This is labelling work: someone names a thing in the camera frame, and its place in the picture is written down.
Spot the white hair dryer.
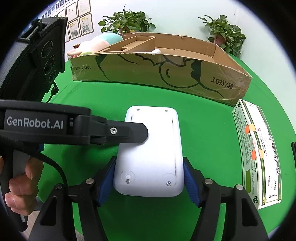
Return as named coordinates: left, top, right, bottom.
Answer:
left=113, top=106, right=184, bottom=197

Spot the teal and pink plush toy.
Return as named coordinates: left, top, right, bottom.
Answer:
left=66, top=33, right=123, bottom=58

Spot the cardboard divider piece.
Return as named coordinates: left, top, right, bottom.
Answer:
left=100, top=36, right=156, bottom=53

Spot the person's left hand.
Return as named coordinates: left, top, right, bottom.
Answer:
left=5, top=158, right=44, bottom=216

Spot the green white medicine box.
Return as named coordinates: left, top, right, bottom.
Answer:
left=232, top=99, right=282, bottom=209

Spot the large open cardboard box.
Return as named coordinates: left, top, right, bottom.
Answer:
left=68, top=33, right=252, bottom=106

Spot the leafy potted plant left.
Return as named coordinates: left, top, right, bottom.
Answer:
left=98, top=6, right=156, bottom=34

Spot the leafy potted plant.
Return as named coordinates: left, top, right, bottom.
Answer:
left=199, top=15, right=246, bottom=58
left=98, top=6, right=156, bottom=34

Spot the leafy potted plant right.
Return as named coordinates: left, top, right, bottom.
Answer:
left=199, top=15, right=246, bottom=58

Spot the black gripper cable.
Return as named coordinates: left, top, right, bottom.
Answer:
left=34, top=151, right=69, bottom=188

